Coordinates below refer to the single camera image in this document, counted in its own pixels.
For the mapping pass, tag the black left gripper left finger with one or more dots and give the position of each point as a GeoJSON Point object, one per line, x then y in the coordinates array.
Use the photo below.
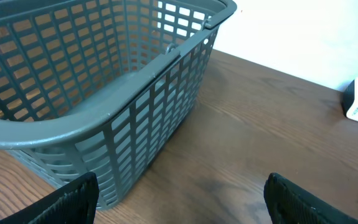
{"type": "Point", "coordinates": [75, 202]}

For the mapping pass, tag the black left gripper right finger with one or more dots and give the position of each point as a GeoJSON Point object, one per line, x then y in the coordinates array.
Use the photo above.
{"type": "Point", "coordinates": [289, 203]}

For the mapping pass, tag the grey plastic mesh basket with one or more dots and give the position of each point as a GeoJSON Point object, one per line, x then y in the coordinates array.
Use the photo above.
{"type": "Point", "coordinates": [100, 85]}

